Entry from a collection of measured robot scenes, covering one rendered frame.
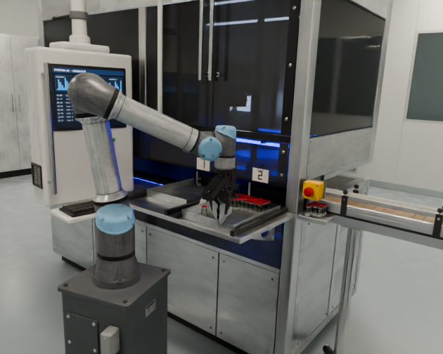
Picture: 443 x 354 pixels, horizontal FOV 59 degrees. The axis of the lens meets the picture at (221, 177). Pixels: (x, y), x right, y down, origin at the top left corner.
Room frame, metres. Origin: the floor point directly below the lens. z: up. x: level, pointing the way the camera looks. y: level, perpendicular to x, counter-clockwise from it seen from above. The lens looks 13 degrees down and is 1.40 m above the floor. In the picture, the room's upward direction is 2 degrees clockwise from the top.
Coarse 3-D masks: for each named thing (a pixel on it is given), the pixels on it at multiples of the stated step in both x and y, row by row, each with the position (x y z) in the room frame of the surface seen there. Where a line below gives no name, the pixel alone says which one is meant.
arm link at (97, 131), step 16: (80, 112) 1.22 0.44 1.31; (96, 128) 1.23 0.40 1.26; (96, 144) 1.23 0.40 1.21; (112, 144) 1.27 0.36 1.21; (96, 160) 1.23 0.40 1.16; (112, 160) 1.26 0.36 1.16; (96, 176) 1.24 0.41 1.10; (112, 176) 1.25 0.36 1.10; (96, 192) 1.26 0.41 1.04; (112, 192) 1.24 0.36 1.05; (96, 208) 1.24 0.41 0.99
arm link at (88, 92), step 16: (80, 80) 1.13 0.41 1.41; (96, 80) 1.14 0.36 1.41; (80, 96) 1.12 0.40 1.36; (96, 96) 1.11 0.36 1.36; (112, 96) 1.12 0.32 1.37; (96, 112) 1.12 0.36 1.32; (112, 112) 1.12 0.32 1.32; (128, 112) 1.14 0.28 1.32; (144, 112) 1.16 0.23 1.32; (160, 112) 1.20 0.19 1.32; (144, 128) 1.16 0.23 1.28; (160, 128) 1.16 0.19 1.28; (176, 128) 1.18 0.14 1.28; (192, 128) 1.22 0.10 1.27; (176, 144) 1.19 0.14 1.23; (192, 144) 1.19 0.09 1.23; (208, 144) 1.19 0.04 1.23; (208, 160) 1.19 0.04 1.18
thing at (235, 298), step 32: (64, 224) 2.75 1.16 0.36; (64, 256) 2.76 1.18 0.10; (160, 256) 2.12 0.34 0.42; (192, 256) 1.97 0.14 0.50; (224, 256) 1.84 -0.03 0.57; (320, 256) 1.86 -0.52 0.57; (192, 288) 1.97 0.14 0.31; (224, 288) 1.83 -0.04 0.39; (256, 288) 1.72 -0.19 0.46; (320, 288) 1.90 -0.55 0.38; (352, 288) 2.34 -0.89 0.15; (192, 320) 1.97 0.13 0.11; (224, 320) 1.83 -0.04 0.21; (256, 320) 1.71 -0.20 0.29; (320, 320) 1.94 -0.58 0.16; (256, 352) 1.71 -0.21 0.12
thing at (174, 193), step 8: (168, 184) 1.92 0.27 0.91; (176, 184) 1.97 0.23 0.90; (184, 184) 2.01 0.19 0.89; (192, 184) 2.06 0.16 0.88; (152, 192) 1.78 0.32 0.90; (160, 192) 1.75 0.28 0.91; (168, 192) 1.87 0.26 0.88; (176, 192) 1.88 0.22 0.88; (184, 192) 1.88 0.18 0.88; (192, 192) 1.89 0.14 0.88; (200, 192) 1.89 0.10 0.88; (168, 200) 1.72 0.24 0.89; (176, 200) 1.69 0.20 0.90; (184, 200) 1.66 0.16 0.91; (192, 200) 1.68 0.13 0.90
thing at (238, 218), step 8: (192, 208) 1.55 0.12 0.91; (200, 208) 1.60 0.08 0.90; (208, 208) 1.64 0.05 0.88; (272, 208) 1.57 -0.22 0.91; (184, 216) 1.50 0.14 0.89; (192, 216) 1.47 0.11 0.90; (200, 216) 1.45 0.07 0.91; (208, 216) 1.53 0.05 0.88; (232, 216) 1.54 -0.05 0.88; (240, 216) 1.54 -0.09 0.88; (248, 216) 1.55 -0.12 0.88; (256, 216) 1.47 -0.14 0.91; (208, 224) 1.42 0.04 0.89; (216, 224) 1.40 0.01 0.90; (224, 224) 1.37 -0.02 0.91; (232, 224) 1.35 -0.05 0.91; (240, 224) 1.39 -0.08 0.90
